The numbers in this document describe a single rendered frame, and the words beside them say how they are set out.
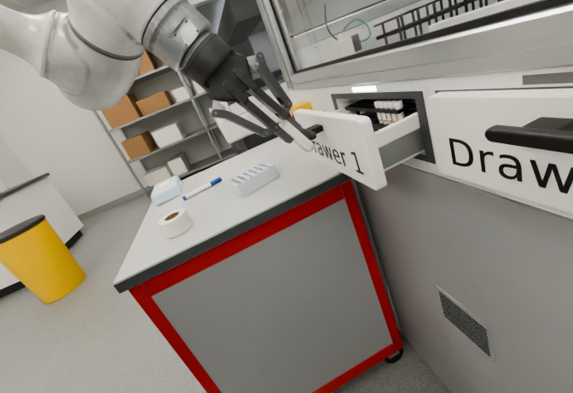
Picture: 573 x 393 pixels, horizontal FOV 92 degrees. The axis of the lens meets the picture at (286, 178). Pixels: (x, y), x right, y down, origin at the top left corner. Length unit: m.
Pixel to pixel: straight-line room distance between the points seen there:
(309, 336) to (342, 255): 0.26
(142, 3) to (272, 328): 0.74
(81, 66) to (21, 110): 4.92
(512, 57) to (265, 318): 0.72
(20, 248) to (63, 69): 2.50
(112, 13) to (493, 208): 0.55
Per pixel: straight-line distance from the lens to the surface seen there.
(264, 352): 0.89
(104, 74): 0.54
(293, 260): 0.73
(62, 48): 0.54
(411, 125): 0.46
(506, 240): 0.46
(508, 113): 0.34
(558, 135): 0.28
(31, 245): 2.98
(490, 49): 0.36
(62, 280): 3.08
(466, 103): 0.37
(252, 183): 0.75
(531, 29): 0.33
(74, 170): 5.34
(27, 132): 5.47
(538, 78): 0.34
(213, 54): 0.44
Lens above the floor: 1.03
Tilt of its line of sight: 21 degrees down
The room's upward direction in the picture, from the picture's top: 22 degrees counter-clockwise
